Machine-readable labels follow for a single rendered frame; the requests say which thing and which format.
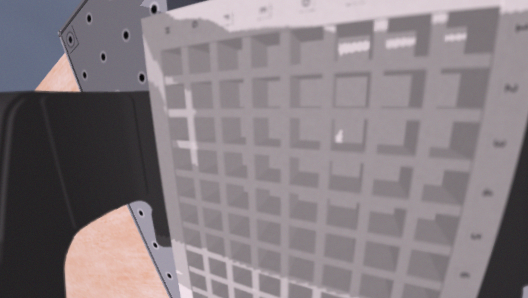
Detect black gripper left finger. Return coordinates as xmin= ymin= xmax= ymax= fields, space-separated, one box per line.
xmin=0 ymin=91 xmax=172 ymax=298

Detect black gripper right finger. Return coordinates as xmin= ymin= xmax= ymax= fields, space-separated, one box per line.
xmin=477 ymin=120 xmax=528 ymax=298

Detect grey well plate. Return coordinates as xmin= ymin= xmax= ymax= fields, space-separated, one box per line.
xmin=141 ymin=0 xmax=528 ymax=298

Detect grey flat base plate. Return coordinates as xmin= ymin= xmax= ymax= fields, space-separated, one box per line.
xmin=58 ymin=0 xmax=181 ymax=298

